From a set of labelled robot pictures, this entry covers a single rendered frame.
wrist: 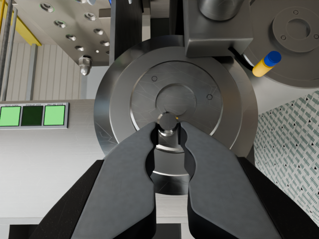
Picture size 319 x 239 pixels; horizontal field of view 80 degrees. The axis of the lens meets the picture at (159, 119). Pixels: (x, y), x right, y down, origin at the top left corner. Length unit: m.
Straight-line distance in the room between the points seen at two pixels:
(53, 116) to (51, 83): 1.97
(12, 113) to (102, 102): 0.48
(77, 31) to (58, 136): 0.27
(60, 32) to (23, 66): 2.26
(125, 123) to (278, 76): 0.14
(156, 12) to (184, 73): 0.46
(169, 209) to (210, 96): 0.39
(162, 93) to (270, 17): 0.14
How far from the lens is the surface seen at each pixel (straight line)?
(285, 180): 0.37
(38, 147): 0.60
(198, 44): 0.17
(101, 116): 0.18
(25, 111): 0.62
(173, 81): 0.16
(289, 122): 0.35
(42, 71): 2.63
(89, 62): 0.58
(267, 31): 0.23
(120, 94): 0.17
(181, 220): 0.53
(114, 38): 0.22
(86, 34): 0.49
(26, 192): 0.61
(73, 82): 2.47
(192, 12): 0.17
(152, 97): 0.15
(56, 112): 0.58
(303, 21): 0.25
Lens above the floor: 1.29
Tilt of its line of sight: 10 degrees down
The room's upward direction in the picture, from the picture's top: 179 degrees clockwise
